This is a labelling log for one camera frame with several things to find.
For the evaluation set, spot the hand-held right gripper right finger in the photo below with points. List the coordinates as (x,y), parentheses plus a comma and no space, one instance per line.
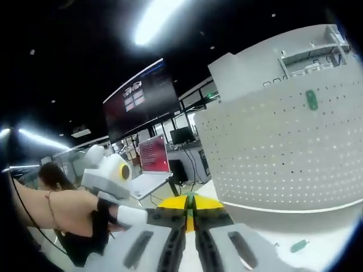
(221,249)

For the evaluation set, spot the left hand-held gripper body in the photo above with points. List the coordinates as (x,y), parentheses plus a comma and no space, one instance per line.
(105,175)

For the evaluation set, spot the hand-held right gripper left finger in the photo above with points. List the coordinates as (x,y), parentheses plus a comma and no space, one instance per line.
(158,249)

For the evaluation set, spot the white perforated mounting plate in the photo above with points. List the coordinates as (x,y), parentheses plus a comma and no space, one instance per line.
(269,158)

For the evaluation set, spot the black laptop stand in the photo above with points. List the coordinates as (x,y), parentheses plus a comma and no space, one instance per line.
(173,188)

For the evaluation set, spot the white laptop with red screen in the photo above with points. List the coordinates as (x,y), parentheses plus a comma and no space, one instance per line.
(153,158)

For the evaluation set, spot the dark cloth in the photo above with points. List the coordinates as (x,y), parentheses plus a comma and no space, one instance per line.
(82,246)

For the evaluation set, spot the black computer tower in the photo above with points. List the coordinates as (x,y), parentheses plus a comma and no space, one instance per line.
(178,171)

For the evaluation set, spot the black computer monitor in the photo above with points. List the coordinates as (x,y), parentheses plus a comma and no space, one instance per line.
(183,135)

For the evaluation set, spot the white shelf rack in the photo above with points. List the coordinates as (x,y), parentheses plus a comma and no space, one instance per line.
(314,54)

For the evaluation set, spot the large dark wall screen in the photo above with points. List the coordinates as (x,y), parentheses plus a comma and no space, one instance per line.
(141,99)

